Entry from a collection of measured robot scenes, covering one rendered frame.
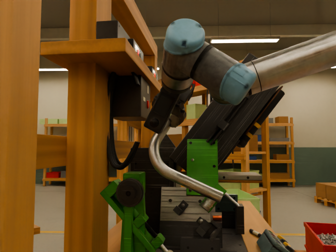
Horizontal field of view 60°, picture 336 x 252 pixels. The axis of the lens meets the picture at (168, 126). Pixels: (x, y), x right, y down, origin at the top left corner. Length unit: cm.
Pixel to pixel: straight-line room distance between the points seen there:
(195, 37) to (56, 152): 53
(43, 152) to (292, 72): 64
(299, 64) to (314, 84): 1046
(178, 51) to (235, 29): 809
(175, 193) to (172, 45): 67
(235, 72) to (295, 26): 855
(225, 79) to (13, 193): 43
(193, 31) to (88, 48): 38
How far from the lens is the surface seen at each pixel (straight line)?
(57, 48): 90
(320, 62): 72
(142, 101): 106
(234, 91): 55
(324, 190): 730
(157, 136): 82
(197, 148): 111
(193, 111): 422
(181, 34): 56
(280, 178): 994
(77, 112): 93
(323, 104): 1117
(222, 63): 56
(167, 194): 110
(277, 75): 69
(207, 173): 108
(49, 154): 86
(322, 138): 1105
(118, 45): 83
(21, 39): 62
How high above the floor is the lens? 124
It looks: 4 degrees up
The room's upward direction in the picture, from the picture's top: straight up
